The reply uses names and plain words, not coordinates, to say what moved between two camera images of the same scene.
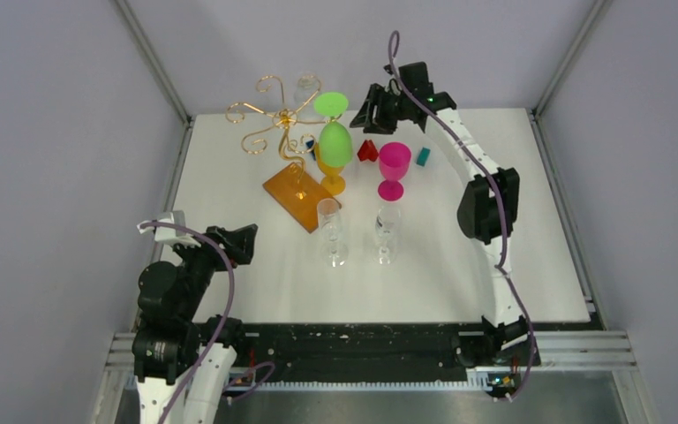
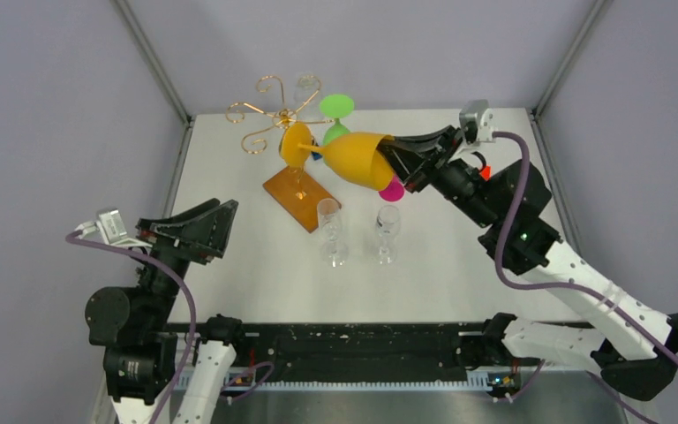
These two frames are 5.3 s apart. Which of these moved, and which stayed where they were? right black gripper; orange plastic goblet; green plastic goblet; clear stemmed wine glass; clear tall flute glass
Moved: orange plastic goblet; right black gripper
Stayed: clear stemmed wine glass; clear tall flute glass; green plastic goblet
